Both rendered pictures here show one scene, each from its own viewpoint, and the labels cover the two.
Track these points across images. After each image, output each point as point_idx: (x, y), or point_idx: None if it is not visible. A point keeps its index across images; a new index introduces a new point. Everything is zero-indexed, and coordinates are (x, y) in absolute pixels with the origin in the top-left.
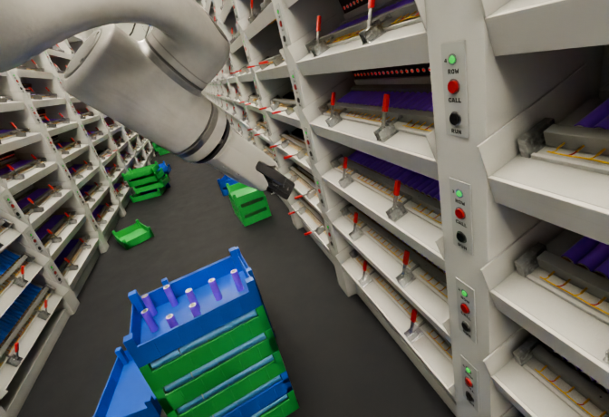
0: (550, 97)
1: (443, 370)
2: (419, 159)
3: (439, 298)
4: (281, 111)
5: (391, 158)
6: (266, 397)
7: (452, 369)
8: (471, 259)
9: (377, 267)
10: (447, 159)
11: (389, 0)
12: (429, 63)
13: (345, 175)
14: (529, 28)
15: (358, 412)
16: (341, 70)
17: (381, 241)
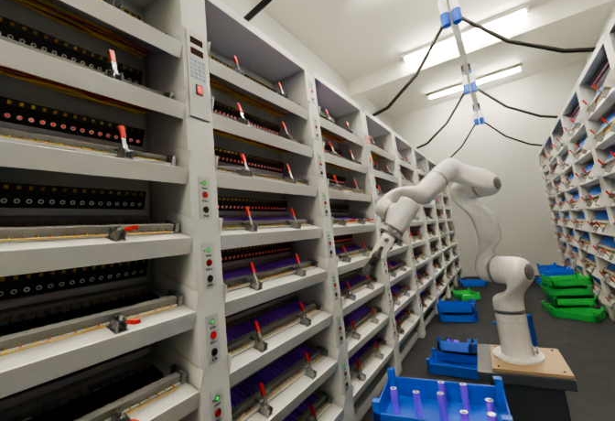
0: None
1: (331, 413)
2: (322, 273)
3: (318, 362)
4: (41, 354)
5: (309, 282)
6: None
7: (329, 409)
8: (338, 301)
9: (300, 394)
10: (329, 267)
11: (241, 214)
12: (266, 248)
13: (258, 340)
14: (336, 231)
15: None
16: (278, 242)
17: (275, 392)
